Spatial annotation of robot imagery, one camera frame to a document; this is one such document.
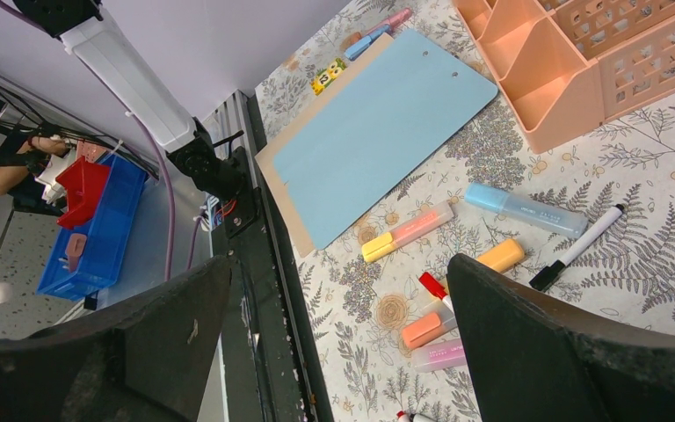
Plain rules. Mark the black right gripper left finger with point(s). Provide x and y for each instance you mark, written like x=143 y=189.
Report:
x=146 y=358

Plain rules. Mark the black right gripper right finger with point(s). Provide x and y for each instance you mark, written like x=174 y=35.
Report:
x=532 y=357

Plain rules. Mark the light blue folder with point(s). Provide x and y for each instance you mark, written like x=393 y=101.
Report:
x=386 y=114

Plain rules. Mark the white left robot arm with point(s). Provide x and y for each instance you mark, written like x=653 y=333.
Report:
x=88 y=31

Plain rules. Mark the pink purple highlighter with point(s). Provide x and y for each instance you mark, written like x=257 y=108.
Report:
x=439 y=356

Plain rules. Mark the black cap whiteboard marker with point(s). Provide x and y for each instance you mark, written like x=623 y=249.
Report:
x=547 y=276

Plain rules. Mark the red cap marker on highlighters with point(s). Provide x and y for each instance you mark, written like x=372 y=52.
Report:
x=435 y=288

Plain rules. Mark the red cap marker lowest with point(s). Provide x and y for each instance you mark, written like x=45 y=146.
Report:
x=403 y=416

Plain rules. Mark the floral table cloth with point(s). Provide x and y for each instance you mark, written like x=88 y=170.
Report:
x=357 y=310

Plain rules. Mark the blue plastic bin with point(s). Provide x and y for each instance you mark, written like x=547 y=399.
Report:
x=88 y=258

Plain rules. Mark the red plastic bin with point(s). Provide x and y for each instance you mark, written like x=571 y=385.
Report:
x=84 y=183

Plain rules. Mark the orange plastic file organizer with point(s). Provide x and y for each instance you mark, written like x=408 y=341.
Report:
x=568 y=67

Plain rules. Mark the yellow owl eraser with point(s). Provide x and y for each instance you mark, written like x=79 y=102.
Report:
x=326 y=76

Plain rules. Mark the orange highlighter left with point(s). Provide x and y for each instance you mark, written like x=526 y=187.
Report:
x=349 y=41

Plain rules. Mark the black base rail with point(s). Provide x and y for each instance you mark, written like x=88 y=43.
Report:
x=267 y=353

